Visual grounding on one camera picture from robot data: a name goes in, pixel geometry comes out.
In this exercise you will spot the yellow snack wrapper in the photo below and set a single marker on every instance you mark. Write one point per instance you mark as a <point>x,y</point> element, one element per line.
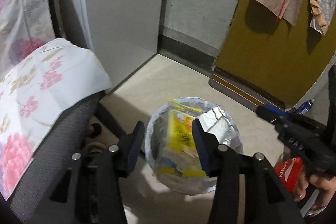
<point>177,154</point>

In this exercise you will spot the grey refrigerator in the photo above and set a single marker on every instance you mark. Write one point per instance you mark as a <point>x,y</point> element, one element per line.
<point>123,34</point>

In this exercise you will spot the trash bin with liner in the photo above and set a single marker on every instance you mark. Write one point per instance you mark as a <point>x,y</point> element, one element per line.
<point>213,119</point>

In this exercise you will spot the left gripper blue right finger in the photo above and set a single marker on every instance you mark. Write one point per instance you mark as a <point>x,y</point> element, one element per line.
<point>201,140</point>

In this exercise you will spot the red plastic bag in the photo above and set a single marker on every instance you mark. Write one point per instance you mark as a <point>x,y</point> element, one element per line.
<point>288,172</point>

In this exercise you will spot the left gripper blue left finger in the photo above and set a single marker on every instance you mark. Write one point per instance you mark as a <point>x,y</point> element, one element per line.
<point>134,144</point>

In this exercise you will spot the yellow wooden door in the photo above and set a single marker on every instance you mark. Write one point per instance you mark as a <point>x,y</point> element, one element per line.
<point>271,56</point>

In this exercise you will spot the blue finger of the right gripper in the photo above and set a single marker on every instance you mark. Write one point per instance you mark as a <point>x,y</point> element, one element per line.
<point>270,113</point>

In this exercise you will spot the blue spray can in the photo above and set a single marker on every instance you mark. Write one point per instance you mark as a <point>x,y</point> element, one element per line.
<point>305,107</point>

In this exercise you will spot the floral cloth cover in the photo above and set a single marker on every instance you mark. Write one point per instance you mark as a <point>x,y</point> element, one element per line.
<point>41,77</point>

